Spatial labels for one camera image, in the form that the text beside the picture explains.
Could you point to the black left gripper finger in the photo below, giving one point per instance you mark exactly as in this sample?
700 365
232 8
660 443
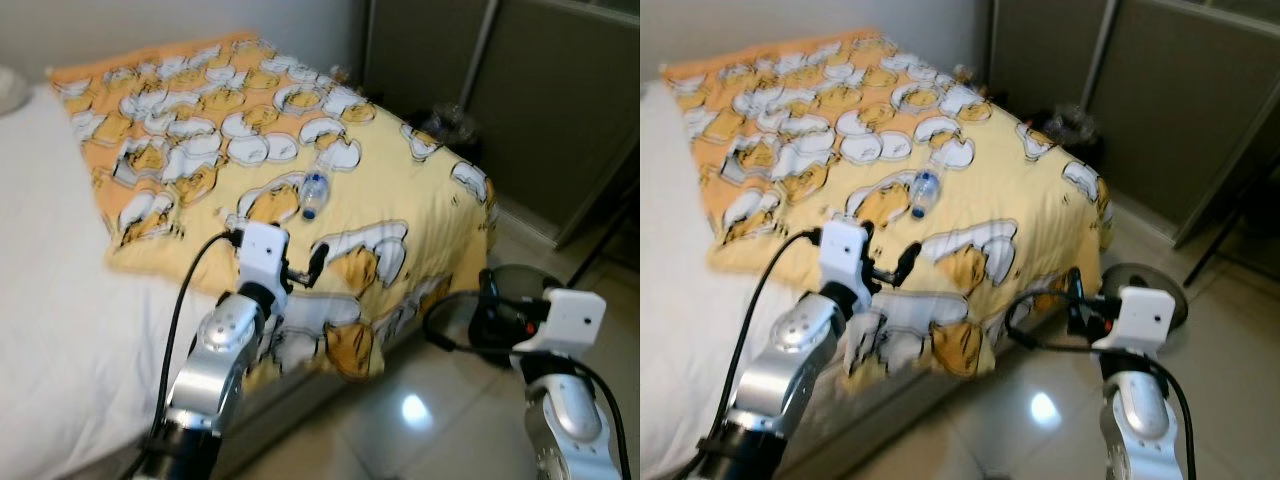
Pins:
869 242
908 262
318 260

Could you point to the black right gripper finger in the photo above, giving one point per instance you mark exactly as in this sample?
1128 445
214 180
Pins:
1076 285
490 288

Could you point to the clear plastic bottle blue label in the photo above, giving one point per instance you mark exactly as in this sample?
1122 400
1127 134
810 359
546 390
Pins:
925 192
314 193

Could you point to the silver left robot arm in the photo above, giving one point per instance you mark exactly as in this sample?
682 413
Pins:
215 350
790 370

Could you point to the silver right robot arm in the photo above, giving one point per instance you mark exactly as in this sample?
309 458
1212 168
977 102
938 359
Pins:
1140 420
570 420

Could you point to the round grey trash bin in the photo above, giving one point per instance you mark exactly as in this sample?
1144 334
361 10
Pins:
525 278
1175 290

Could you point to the orange yellow cartoon blanket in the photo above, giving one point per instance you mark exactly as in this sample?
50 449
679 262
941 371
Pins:
400 190
1000 190

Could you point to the black bag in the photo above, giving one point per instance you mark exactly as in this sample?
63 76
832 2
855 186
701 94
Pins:
455 148
1075 150

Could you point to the crumpled clear plastic bag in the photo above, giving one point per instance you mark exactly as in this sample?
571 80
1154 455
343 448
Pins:
1072 118
450 118

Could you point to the white sheeted bed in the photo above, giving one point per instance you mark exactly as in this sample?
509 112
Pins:
60 300
690 330

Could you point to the grey sliding door wardrobe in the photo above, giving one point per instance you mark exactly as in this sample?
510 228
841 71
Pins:
560 100
1180 100

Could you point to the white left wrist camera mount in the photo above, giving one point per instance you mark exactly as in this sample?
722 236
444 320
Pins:
842 250
262 252

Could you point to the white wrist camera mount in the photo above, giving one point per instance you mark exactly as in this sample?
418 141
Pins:
842 250
570 320
1140 315
262 252

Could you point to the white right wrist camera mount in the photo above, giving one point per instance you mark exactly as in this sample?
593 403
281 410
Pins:
570 320
1140 315

